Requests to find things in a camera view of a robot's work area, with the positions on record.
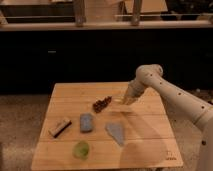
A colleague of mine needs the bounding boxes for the tan gripper fingers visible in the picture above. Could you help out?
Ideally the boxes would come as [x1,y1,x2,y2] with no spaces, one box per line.
[122,96,137,105]

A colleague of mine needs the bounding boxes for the yellow banana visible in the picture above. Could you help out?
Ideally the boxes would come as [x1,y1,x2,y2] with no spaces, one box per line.
[112,96,123,102]

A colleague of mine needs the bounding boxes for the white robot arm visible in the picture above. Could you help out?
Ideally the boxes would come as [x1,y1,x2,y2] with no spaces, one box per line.
[123,64,213,171]

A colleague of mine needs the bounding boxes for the green plastic cup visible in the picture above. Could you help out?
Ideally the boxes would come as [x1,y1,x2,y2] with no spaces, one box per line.
[73,141,90,160]

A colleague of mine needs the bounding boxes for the brown grape bunch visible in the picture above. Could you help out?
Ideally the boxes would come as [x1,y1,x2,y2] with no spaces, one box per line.
[92,96,112,113]

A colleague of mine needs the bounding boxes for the grey blue cloth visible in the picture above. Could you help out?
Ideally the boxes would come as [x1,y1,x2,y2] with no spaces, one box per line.
[105,122,124,146]

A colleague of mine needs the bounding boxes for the blue sponge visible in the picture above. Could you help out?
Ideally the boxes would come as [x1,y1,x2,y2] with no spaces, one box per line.
[80,113,93,133]

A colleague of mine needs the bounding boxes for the wooden shelf frame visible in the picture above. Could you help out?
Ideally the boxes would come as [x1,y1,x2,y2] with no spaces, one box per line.
[0,0,213,31]

